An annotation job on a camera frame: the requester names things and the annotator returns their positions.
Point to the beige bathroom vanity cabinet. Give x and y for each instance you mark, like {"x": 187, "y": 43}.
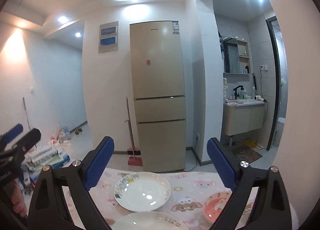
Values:
{"x": 242, "y": 116}

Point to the white wall power socket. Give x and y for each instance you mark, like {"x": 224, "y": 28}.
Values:
{"x": 264, "y": 67}

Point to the patterned bathroom floor mat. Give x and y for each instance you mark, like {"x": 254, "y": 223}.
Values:
{"x": 245, "y": 153}

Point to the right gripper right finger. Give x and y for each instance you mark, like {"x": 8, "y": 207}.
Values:
{"x": 271, "y": 208}

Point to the person's left hand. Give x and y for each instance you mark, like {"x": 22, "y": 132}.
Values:
{"x": 17, "y": 199}

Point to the bathroom mirror cabinet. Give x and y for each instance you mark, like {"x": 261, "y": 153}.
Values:
{"x": 235, "y": 55}

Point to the pair of brown slippers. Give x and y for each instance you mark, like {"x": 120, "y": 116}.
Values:
{"x": 77, "y": 130}

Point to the beige three-door refrigerator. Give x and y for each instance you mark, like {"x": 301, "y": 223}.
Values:
{"x": 159, "y": 94}

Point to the white plate colourful lettering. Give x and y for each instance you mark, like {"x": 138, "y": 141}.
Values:
{"x": 142, "y": 191}

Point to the white hair dryer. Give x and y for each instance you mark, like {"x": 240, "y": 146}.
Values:
{"x": 259, "y": 98}

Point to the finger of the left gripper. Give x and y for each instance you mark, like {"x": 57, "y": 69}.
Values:
{"x": 23, "y": 145}
{"x": 11, "y": 134}

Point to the grey electrical panel box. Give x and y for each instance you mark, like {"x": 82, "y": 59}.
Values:
{"x": 108, "y": 37}

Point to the red broom with dustpan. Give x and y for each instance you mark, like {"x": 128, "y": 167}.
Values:
{"x": 134, "y": 153}

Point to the stack of boxes on floor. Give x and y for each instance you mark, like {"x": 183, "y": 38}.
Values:
{"x": 53, "y": 155}

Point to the pink strawberry rabbit bowl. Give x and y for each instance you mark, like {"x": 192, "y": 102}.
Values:
{"x": 214, "y": 205}

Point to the grey mop handle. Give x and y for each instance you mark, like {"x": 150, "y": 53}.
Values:
{"x": 26, "y": 113}

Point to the white plate Life lettering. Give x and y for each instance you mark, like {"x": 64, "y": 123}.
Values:
{"x": 149, "y": 220}

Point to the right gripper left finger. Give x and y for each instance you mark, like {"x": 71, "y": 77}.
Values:
{"x": 48, "y": 208}

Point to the black bathroom faucet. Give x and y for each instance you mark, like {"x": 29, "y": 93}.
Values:
{"x": 236, "y": 93}

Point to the pink cartoon animal tablecloth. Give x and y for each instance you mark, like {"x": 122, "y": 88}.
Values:
{"x": 189, "y": 191}

